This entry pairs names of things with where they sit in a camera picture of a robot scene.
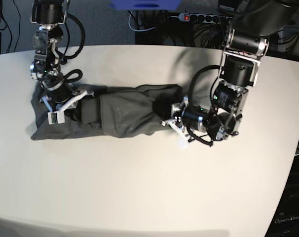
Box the white power strip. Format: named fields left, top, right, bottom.
left=176, top=13, right=233, bottom=24

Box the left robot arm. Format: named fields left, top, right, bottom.
left=161, top=0, right=299, bottom=146

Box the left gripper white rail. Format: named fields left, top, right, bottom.
left=152, top=96, right=191, bottom=141

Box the black OpenArm base box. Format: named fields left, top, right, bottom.
left=265, top=155, right=299, bottom=237

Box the black cable left background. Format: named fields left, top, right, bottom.
left=0, top=0, right=21, bottom=53

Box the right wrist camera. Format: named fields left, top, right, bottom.
left=47, top=111, right=65, bottom=125

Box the grey T-shirt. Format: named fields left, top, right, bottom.
left=31, top=83, right=183, bottom=141

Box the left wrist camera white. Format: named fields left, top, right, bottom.
left=177, top=139, right=190, bottom=150

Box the blue plastic box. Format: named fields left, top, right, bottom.
left=111, top=0, right=181, bottom=10

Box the white cable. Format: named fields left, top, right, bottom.
left=127, top=10, right=157, bottom=32

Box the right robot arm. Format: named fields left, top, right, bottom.
left=30, top=0, right=86, bottom=111

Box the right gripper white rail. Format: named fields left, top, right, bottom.
left=39, top=90, right=94, bottom=114

